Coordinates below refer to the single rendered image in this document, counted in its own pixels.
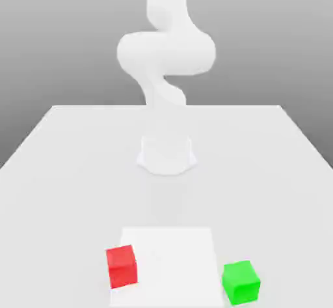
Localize small red cube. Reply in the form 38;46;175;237
105;244;139;290

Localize small green cube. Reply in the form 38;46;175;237
221;260;261;307

